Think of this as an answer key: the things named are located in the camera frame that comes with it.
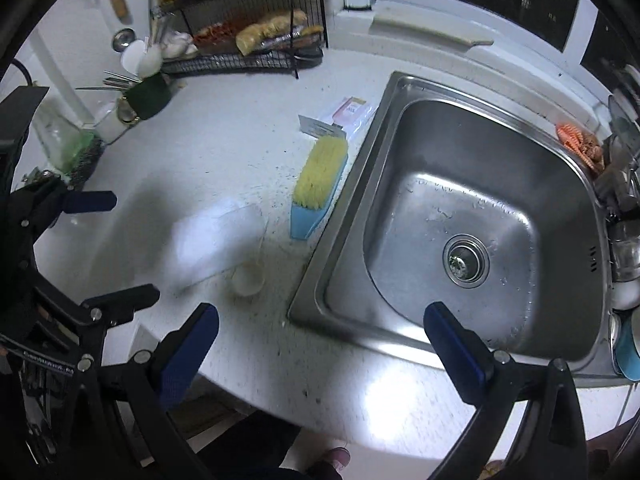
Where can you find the steel ladle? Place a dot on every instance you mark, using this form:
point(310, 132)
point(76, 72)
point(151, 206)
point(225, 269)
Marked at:
point(123, 40)

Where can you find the white ceramic spoon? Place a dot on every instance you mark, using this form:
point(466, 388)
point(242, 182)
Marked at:
point(132, 56)
point(151, 61)

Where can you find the white and pink packet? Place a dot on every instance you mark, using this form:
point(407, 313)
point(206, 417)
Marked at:
point(352, 110)

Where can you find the white and blue bowl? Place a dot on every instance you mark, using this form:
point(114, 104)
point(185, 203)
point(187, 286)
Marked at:
point(631, 352)

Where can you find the white label card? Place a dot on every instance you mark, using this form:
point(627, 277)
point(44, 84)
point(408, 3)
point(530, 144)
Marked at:
point(320, 128)

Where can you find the clear glass bottle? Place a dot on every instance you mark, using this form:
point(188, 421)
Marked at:
point(55, 135)

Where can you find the metal scourer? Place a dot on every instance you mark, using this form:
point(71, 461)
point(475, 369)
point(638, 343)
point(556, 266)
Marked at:
point(39, 177)

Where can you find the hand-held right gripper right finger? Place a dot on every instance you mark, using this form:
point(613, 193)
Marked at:
point(457, 355)

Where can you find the garlic bulbs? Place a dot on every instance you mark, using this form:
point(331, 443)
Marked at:
point(175, 43)

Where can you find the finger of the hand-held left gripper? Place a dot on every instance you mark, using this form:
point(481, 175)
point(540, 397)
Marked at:
point(125, 297)
point(90, 201)

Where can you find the pile of metal dishes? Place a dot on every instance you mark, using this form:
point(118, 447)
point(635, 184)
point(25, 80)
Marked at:
point(622, 240)

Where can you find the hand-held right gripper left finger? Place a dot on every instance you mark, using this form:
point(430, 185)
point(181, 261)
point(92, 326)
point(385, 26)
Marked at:
point(187, 360)

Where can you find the green utensil holder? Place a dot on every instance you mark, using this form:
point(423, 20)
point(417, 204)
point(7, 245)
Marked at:
point(150, 97)

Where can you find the pale stone slab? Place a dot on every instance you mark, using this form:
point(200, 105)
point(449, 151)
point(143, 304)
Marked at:
point(425, 23)

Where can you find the dark steel wool scrubber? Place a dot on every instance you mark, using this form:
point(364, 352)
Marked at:
point(85, 161)

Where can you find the bag of ginger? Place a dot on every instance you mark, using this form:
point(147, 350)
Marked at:
point(265, 30)

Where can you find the person's dark trouser leg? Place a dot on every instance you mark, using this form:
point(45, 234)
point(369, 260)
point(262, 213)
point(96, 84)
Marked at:
point(260, 450)

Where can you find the metal chopsticks bundle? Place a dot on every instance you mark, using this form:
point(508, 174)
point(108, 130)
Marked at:
point(112, 81)

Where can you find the orange cloth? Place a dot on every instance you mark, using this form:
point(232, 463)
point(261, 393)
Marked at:
point(577, 142)

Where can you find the clear plastic container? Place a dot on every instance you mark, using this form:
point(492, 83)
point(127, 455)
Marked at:
point(215, 245)

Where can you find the stainless steel sink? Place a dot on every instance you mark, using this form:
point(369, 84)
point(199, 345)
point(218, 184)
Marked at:
point(475, 185)

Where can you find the small white cup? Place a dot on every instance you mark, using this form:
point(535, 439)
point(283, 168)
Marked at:
point(247, 281)

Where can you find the person's pink slipper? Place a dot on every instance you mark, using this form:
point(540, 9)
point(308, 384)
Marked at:
point(335, 458)

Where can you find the red chilies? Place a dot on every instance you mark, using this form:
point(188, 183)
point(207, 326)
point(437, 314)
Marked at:
point(218, 33)

